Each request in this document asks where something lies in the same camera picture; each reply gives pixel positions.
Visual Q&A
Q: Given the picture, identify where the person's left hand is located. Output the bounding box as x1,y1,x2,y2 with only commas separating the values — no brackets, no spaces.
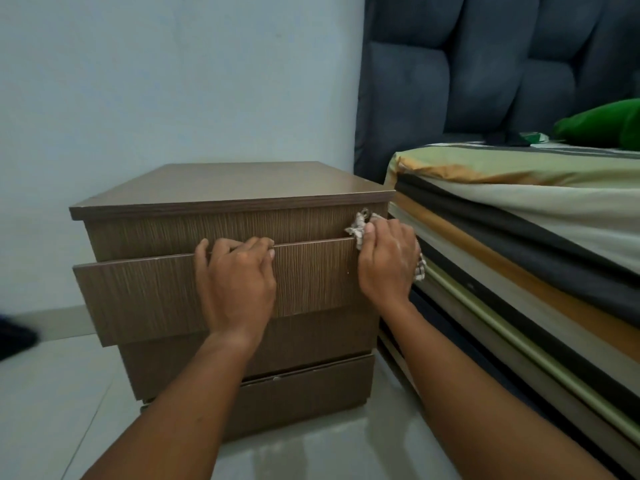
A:
194,237,277,345

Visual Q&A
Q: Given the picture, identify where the person's right hand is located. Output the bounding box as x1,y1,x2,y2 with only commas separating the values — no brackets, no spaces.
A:
356,218,422,311

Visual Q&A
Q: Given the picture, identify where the checkered white cleaning cloth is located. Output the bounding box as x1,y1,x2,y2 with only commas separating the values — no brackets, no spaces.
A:
344,211,427,283

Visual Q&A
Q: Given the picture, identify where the protruding brown wooden drawer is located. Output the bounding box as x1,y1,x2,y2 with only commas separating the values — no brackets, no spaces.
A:
73,237,381,347

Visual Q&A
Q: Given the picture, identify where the person's left forearm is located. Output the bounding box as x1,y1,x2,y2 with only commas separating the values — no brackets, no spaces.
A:
82,329,257,480

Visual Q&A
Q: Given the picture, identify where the person's right forearm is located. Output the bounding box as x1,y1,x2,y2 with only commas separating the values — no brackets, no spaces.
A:
379,299,619,480

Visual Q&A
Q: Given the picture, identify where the brown drawer with keyhole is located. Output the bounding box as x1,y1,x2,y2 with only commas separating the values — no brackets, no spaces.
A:
84,202,390,262

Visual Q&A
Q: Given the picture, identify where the brown wooden bedside cabinet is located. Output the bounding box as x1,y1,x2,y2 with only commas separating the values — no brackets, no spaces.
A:
69,161,397,442

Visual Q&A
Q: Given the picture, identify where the plain brown wooden drawer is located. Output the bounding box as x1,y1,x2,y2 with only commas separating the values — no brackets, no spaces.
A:
119,307,380,401

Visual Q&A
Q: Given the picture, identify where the brown drawer with screw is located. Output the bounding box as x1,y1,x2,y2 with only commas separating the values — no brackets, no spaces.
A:
141,352,376,442

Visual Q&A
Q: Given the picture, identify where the mattress with striped bedsheet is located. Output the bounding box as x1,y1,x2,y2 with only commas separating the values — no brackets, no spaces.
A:
384,141,640,365

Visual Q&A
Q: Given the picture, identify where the dark blue padded headboard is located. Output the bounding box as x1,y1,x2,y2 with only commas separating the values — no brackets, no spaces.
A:
354,0,640,184

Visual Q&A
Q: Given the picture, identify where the dark fabric object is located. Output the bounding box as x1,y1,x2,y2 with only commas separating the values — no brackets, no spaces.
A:
0,315,40,363

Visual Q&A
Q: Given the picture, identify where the green pillow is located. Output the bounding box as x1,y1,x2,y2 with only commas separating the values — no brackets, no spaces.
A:
552,98,640,151

